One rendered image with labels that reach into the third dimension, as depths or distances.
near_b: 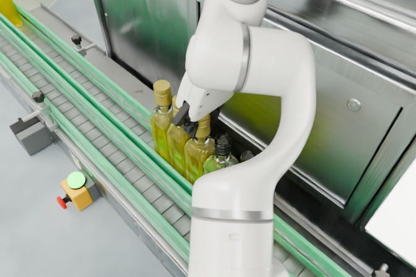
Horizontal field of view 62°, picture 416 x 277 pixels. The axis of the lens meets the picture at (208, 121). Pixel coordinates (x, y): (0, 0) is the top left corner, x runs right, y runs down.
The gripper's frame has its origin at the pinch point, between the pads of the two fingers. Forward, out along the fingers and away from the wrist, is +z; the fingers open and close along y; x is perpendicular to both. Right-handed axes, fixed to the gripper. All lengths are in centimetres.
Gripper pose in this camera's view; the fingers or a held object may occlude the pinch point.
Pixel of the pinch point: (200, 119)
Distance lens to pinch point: 64.4
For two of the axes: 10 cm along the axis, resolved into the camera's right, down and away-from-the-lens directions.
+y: -7.3, 5.1, -4.7
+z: -1.8, 5.2, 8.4
